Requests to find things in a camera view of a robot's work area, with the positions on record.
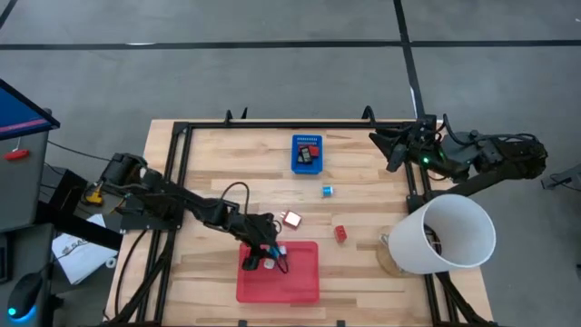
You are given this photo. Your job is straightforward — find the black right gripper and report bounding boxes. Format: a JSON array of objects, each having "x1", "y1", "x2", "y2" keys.
[{"x1": 368, "y1": 118, "x2": 439, "y2": 173}]

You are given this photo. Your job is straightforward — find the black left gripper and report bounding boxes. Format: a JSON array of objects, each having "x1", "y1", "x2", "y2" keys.
[{"x1": 233, "y1": 211, "x2": 291, "y2": 275}]

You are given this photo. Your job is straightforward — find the red translucent plastic bin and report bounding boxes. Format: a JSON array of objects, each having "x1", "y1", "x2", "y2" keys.
[{"x1": 235, "y1": 240, "x2": 320, "y2": 304}]

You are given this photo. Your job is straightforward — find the blue plastic bin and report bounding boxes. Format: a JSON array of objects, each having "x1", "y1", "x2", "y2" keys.
[{"x1": 290, "y1": 134, "x2": 324, "y2": 175}]

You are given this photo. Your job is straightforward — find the red and silver charger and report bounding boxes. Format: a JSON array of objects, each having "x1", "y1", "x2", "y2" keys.
[{"x1": 280, "y1": 210, "x2": 303, "y2": 230}]

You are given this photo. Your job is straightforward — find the clear glass lamp base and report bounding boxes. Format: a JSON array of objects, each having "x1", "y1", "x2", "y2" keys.
[{"x1": 376, "y1": 225, "x2": 409, "y2": 276}]

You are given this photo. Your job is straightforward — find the white printed paper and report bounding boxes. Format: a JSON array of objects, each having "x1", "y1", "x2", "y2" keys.
[{"x1": 51, "y1": 213, "x2": 120, "y2": 286}]

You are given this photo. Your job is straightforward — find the black metal bar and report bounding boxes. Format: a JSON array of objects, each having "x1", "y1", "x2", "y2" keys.
[{"x1": 35, "y1": 202, "x2": 123, "y2": 251}]

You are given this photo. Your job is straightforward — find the black computer mouse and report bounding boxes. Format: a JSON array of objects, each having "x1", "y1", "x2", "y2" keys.
[{"x1": 6, "y1": 271, "x2": 44, "y2": 324}]

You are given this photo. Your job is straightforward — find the grey cabinet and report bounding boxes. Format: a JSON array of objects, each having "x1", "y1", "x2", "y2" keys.
[{"x1": 0, "y1": 129, "x2": 50, "y2": 233}]

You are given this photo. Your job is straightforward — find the red tag on cabinet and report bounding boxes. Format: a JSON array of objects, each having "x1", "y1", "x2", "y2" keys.
[{"x1": 3, "y1": 148, "x2": 31, "y2": 163}]

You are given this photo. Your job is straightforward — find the blue screen panel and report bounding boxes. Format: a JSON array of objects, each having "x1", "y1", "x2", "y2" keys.
[{"x1": 0, "y1": 77, "x2": 61, "y2": 142}]

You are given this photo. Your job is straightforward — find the black metal table frame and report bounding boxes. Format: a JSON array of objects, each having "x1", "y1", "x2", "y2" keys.
[{"x1": 102, "y1": 106, "x2": 500, "y2": 327}]

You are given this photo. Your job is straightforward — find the black cable bundle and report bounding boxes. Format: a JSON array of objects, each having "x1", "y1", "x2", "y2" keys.
[
  {"x1": 103, "y1": 229, "x2": 178, "y2": 327},
  {"x1": 426, "y1": 271, "x2": 485, "y2": 327}
]

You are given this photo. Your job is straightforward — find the thin black floor cable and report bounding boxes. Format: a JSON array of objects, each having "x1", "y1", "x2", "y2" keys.
[{"x1": 47, "y1": 138, "x2": 113, "y2": 163}]

